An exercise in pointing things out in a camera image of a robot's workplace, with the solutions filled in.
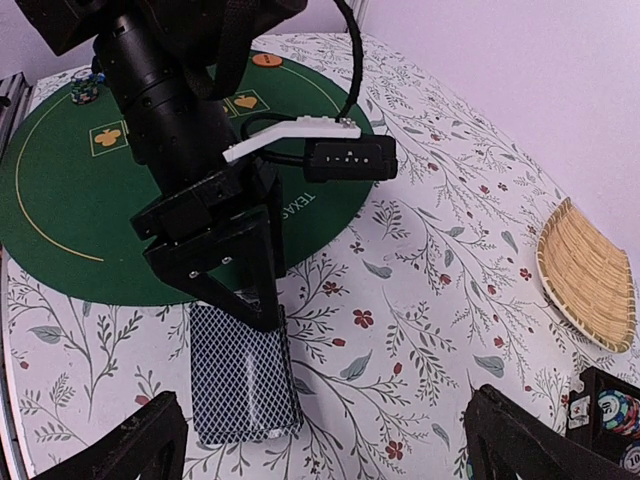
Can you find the blue patterned card deck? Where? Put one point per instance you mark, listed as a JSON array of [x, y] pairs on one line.
[[242, 383]]

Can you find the orange big blind button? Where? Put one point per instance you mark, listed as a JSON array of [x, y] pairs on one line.
[[267, 60]]

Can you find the round green poker mat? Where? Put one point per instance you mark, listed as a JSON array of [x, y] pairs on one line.
[[69, 186]]

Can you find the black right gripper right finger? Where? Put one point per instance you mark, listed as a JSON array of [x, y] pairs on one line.
[[505, 441]]

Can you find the woven bamboo tray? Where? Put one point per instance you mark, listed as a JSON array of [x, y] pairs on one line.
[[588, 278]]

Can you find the poker chip stack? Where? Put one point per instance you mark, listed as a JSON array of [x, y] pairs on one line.
[[84, 87]]

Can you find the black poker chip case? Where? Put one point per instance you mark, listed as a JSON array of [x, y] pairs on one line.
[[603, 417]]

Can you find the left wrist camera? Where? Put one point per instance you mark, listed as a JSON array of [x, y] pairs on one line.
[[334, 149]]

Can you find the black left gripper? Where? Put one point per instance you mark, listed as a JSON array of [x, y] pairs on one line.
[[197, 229]]

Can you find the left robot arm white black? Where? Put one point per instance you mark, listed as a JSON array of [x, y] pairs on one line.
[[169, 66]]

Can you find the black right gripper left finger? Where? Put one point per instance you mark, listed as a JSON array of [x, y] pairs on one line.
[[150, 444]]

